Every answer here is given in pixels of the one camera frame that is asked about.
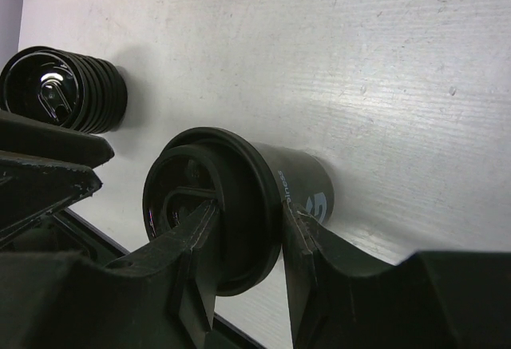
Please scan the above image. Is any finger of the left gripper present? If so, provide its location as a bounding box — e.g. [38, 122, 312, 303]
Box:
[1, 151, 102, 247]
[1, 111, 115, 169]

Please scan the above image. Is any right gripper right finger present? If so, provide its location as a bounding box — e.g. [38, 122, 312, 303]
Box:
[283, 204, 510, 348]

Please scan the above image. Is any black cup lid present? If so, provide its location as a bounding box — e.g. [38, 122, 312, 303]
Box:
[142, 127, 281, 296]

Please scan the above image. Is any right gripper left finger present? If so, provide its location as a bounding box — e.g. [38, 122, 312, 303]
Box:
[1, 201, 220, 348]

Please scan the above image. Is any black coffee cup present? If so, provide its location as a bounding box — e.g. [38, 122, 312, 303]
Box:
[253, 142, 335, 224]

